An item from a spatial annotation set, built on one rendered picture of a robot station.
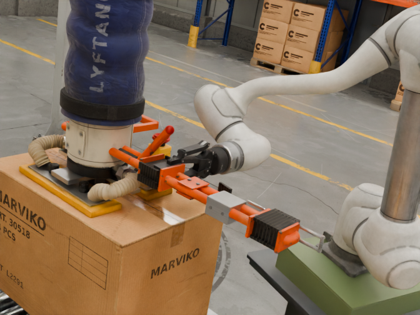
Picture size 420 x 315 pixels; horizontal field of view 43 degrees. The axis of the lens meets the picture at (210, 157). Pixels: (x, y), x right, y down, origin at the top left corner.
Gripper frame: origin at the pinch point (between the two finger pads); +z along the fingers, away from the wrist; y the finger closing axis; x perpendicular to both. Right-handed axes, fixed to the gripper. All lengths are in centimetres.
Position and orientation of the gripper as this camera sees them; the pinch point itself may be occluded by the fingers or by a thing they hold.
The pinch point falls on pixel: (165, 174)
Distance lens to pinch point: 132.8
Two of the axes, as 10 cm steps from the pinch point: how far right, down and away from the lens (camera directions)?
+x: -7.4, -3.5, 5.8
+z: -6.6, 1.7, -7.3
